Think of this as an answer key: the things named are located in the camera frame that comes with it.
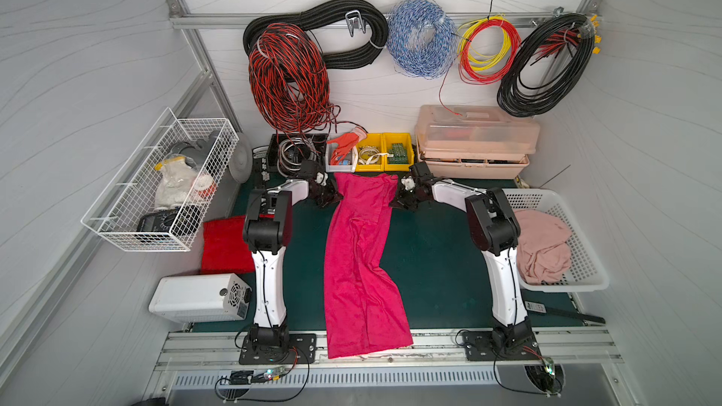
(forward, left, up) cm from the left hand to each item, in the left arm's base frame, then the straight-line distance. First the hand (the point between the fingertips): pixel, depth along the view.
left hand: (346, 194), depth 105 cm
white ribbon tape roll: (+18, -9, +3) cm, 20 cm away
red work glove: (+22, +2, +5) cm, 23 cm away
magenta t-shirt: (-39, -7, -1) cm, 40 cm away
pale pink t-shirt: (-24, -64, +3) cm, 68 cm away
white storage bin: (+14, -1, +2) cm, 14 cm away
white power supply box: (-42, +33, +12) cm, 55 cm away
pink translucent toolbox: (+14, -44, +15) cm, 49 cm away
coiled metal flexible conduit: (+18, +24, +4) cm, 30 cm away
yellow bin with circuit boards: (+27, -24, +4) cm, 36 cm away
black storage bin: (+25, +32, +5) cm, 40 cm away
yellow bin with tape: (+27, -11, +4) cm, 29 cm away
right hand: (-1, -17, -1) cm, 17 cm away
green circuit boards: (+22, -21, 0) cm, 31 cm away
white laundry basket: (-29, -74, +3) cm, 80 cm away
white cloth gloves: (-21, +38, +31) cm, 53 cm away
